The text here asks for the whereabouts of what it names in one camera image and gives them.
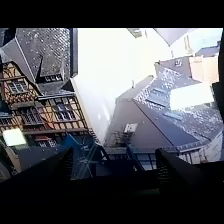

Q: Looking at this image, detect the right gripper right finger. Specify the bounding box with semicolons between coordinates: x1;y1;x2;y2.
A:
155;148;224;197

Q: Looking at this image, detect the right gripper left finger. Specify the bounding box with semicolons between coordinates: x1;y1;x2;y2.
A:
0;146;75;197

